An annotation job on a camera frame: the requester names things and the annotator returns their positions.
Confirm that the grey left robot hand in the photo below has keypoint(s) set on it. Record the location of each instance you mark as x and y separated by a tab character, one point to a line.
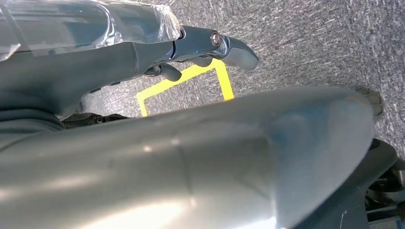
189	173

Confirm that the yellow floor tape marking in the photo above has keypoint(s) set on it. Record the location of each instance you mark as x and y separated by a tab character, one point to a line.
226	82

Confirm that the ribbed grey left arm sleeve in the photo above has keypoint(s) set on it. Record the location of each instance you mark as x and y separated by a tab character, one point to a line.
25	126

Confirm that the ribbed robot foot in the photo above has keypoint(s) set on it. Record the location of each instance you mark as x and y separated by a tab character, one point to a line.
373	99

